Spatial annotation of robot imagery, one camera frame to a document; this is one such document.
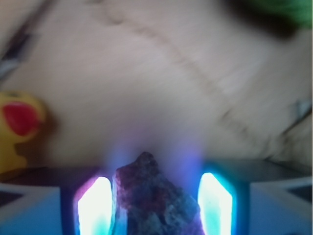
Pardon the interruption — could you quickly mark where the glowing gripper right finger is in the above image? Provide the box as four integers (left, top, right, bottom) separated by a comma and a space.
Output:
198, 160, 313, 235

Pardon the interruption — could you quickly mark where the brown grey rock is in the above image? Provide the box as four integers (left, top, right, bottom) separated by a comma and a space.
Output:
109, 152, 204, 235

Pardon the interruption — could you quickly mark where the brown paper bag tray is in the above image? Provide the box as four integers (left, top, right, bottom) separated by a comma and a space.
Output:
1, 0, 313, 168

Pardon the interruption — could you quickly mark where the yellow rubber duck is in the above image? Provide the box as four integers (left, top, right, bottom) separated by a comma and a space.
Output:
0, 91, 46, 173

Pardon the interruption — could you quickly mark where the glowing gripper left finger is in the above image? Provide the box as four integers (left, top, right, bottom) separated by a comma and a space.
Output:
0, 171, 112, 235

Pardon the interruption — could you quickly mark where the green plush toy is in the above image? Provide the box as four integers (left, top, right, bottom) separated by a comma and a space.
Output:
250, 0, 313, 28

